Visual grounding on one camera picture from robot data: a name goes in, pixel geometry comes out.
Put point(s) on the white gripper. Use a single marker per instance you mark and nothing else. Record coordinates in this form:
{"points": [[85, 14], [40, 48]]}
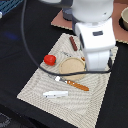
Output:
{"points": [[96, 60]]}

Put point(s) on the brown toy sausage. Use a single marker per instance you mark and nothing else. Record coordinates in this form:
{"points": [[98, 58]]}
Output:
{"points": [[73, 43]]}

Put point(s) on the red toy tomato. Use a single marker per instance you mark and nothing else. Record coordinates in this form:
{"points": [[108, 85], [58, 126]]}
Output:
{"points": [[50, 60]]}

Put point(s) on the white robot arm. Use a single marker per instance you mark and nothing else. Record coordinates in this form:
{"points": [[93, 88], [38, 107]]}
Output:
{"points": [[92, 23]]}

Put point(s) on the round wooden plate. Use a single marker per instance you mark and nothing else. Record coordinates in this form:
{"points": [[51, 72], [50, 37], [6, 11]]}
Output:
{"points": [[70, 65]]}

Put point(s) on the beige bowl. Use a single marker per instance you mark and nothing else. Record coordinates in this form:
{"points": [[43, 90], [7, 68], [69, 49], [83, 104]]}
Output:
{"points": [[124, 16]]}

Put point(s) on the small grey pot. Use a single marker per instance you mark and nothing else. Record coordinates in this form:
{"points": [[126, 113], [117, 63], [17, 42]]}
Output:
{"points": [[67, 13]]}

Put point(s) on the brown wooden board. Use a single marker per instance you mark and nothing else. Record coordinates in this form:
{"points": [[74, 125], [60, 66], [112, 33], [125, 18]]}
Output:
{"points": [[121, 34]]}

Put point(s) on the white woven placemat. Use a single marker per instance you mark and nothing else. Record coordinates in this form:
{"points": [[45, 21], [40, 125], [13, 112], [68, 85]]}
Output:
{"points": [[77, 107]]}

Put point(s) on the wooden handled knife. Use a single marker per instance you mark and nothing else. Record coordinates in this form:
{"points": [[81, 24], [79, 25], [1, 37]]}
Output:
{"points": [[70, 55]]}

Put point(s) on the wooden handled fork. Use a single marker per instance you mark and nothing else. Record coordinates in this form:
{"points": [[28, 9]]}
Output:
{"points": [[74, 84]]}

